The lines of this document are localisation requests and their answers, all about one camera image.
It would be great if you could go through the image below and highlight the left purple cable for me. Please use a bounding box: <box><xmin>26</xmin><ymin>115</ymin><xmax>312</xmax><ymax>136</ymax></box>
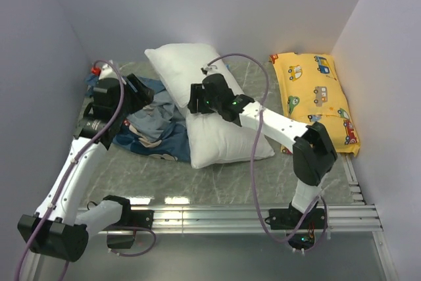
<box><xmin>13</xmin><ymin>59</ymin><xmax>157</xmax><ymax>281</ymax></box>

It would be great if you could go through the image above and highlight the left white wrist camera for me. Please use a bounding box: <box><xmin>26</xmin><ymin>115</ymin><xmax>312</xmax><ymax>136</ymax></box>
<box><xmin>91</xmin><ymin>60</ymin><xmax>117</xmax><ymax>80</ymax></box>

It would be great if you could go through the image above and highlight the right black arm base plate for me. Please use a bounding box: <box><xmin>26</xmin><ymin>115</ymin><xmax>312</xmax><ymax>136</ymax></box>
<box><xmin>264</xmin><ymin>207</ymin><xmax>330</xmax><ymax>251</ymax></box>

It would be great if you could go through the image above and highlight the aluminium mounting rail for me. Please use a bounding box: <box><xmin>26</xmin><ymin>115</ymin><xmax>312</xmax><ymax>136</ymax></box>
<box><xmin>78</xmin><ymin>204</ymin><xmax>384</xmax><ymax>234</ymax></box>

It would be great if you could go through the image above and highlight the blue cartoon mouse pillowcase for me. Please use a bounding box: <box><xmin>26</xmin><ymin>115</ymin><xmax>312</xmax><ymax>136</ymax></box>
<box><xmin>86</xmin><ymin>73</ymin><xmax>192</xmax><ymax>164</ymax></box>

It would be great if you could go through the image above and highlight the purple cable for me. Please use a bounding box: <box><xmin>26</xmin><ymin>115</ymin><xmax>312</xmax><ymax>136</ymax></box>
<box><xmin>207</xmin><ymin>53</ymin><xmax>330</xmax><ymax>253</ymax></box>
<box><xmin>13</xmin><ymin>59</ymin><xmax>157</xmax><ymax>281</ymax></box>

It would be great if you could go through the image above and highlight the aluminium side rail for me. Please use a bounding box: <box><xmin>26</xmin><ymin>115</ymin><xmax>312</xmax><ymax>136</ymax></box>
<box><xmin>341</xmin><ymin>154</ymin><xmax>366</xmax><ymax>205</ymax></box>

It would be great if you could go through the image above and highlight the yellow car print pillow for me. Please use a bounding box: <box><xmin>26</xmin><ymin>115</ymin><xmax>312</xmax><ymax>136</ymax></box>
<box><xmin>270</xmin><ymin>53</ymin><xmax>360</xmax><ymax>155</ymax></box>

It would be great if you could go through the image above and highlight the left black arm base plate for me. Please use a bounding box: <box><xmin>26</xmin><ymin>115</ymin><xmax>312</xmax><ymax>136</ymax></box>
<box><xmin>106</xmin><ymin>209</ymin><xmax>156</xmax><ymax>253</ymax></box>

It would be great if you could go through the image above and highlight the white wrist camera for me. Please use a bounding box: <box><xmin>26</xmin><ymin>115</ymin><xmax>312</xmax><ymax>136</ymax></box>
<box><xmin>91</xmin><ymin>60</ymin><xmax>117</xmax><ymax>80</ymax></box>
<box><xmin>201</xmin><ymin>64</ymin><xmax>218</xmax><ymax>76</ymax></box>

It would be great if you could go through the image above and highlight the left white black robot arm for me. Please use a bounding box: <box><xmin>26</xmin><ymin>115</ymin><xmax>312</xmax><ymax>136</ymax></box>
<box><xmin>17</xmin><ymin>74</ymin><xmax>154</xmax><ymax>262</ymax></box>

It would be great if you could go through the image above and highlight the white pillow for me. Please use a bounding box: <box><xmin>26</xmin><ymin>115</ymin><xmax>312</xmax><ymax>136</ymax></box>
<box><xmin>144</xmin><ymin>43</ymin><xmax>256</xmax><ymax>169</ymax></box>

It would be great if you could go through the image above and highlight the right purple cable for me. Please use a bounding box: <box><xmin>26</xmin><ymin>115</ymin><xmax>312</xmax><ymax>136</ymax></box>
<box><xmin>207</xmin><ymin>53</ymin><xmax>330</xmax><ymax>253</ymax></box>

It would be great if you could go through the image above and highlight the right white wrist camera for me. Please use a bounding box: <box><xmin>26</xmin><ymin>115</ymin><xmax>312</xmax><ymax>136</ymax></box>
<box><xmin>201</xmin><ymin>64</ymin><xmax>218</xmax><ymax>76</ymax></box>

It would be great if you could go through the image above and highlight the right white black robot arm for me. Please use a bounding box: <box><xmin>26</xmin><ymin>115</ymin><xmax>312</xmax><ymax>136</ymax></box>
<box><xmin>187</xmin><ymin>74</ymin><xmax>337</xmax><ymax>228</ymax></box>

